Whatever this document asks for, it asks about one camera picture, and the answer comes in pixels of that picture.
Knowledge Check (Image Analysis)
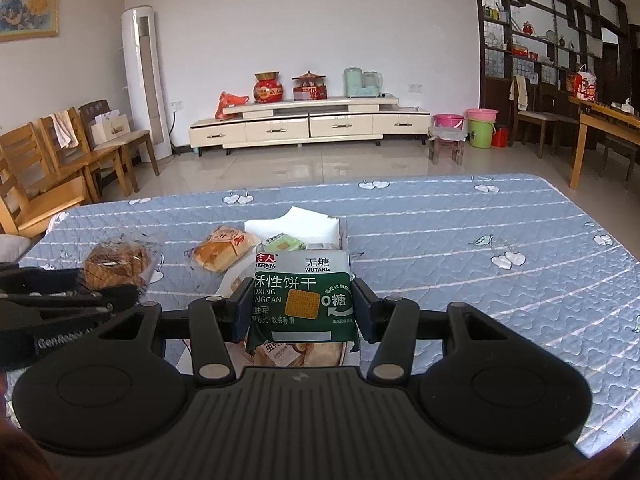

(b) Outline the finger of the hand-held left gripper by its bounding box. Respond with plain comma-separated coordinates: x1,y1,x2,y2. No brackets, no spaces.
0,284,141,312
0,266,84,292

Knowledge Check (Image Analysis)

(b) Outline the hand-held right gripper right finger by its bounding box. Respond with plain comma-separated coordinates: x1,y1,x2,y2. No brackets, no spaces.
351,279,532,383

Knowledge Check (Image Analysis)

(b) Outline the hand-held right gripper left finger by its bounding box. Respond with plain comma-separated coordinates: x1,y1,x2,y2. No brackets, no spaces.
112,276,254,383

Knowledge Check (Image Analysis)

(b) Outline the brown cookie packet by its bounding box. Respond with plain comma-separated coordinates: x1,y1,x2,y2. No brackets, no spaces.
82,241,153,292

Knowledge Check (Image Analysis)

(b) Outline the green cracker packet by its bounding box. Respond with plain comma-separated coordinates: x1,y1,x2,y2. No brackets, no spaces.
245,249,362,356

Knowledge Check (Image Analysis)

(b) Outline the bread bag with round label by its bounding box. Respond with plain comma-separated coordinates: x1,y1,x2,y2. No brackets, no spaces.
192,226,261,273

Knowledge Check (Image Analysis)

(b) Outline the light green snack packet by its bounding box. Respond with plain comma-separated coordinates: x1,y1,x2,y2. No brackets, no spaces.
262,234,307,253

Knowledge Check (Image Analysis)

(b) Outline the white towel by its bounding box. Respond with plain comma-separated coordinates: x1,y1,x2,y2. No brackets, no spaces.
50,110,76,148

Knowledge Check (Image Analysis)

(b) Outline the dark wooden chair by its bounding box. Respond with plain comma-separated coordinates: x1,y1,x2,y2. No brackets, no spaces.
79,100,161,196

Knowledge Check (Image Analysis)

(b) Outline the small wooden stool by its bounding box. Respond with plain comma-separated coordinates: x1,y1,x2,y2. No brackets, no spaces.
428,127,468,165

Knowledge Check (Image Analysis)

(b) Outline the cream TV cabinet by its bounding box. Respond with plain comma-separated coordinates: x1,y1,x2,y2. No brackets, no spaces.
188,95,432,157

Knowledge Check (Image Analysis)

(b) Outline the red plastic bag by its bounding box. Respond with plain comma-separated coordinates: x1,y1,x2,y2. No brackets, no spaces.
215,91,250,120

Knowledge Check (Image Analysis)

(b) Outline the green bucket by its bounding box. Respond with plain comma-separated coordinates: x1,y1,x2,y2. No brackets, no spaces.
466,108,499,149

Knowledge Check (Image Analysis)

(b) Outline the red round jar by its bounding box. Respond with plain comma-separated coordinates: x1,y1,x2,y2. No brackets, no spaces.
254,71,284,104

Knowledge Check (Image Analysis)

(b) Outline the white standing air conditioner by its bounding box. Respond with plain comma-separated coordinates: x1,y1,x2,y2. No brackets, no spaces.
121,6,173,163

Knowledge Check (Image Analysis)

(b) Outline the mint green kitchen appliance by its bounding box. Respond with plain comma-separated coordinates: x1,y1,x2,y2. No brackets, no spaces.
343,66,364,97

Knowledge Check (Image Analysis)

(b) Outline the red pavilion gift box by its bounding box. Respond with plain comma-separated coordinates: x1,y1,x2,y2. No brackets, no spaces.
292,71,328,101

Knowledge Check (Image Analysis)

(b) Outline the dark dining chair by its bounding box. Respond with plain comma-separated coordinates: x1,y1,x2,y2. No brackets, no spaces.
510,75,571,158

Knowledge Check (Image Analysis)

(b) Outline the cream cloth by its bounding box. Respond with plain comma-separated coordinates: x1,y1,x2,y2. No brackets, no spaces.
509,76,529,111

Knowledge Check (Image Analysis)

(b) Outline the wooden dining table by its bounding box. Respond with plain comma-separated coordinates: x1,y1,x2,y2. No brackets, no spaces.
570,97,640,191

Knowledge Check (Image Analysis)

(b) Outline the red gift bag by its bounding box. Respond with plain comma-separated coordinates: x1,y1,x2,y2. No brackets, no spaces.
572,65,598,103

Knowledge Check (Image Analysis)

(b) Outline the dark wooden display shelf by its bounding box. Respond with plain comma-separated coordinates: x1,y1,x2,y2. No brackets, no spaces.
472,0,640,146

